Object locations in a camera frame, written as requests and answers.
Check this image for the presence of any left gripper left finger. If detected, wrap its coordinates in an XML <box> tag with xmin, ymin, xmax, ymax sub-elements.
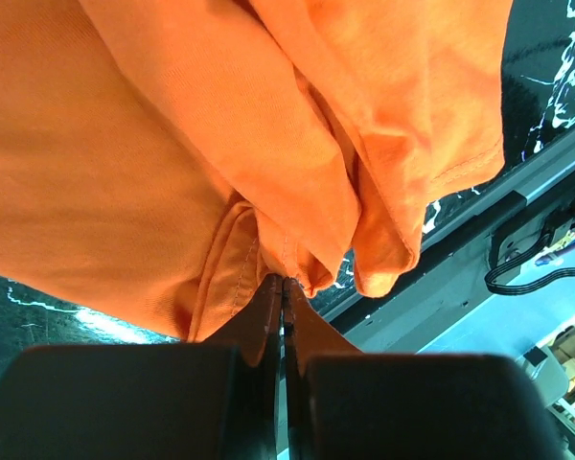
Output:
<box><xmin>205</xmin><ymin>275</ymin><xmax>283</xmax><ymax>459</ymax></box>

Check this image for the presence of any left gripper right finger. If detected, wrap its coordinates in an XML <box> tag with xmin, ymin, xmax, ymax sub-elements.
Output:
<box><xmin>283</xmin><ymin>278</ymin><xmax>361</xmax><ymax>459</ymax></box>

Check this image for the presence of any orange t shirt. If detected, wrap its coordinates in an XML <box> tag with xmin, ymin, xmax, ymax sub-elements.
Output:
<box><xmin>0</xmin><ymin>0</ymin><xmax>514</xmax><ymax>344</ymax></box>

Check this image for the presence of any black flat ribbon cable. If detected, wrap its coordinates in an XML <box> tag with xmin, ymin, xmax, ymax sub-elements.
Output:
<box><xmin>483</xmin><ymin>213</ymin><xmax>575</xmax><ymax>293</ymax></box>

